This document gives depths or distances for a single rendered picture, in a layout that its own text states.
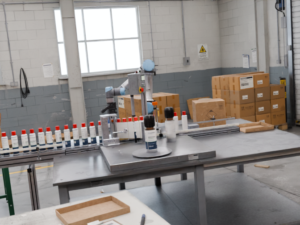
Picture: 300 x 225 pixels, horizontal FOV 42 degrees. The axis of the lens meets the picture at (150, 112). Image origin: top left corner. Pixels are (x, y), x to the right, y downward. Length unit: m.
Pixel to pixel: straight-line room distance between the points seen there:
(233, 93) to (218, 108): 3.33
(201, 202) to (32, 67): 6.39
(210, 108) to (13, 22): 5.73
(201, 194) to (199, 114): 1.21
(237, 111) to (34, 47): 4.45
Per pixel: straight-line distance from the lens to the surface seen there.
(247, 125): 4.11
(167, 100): 7.25
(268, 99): 7.68
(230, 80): 7.38
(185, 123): 3.68
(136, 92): 3.56
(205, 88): 10.28
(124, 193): 2.45
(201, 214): 3.05
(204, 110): 4.00
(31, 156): 3.52
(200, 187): 2.98
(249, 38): 9.54
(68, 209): 2.28
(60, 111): 8.94
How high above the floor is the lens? 1.60
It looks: 8 degrees down
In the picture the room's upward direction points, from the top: 5 degrees counter-clockwise
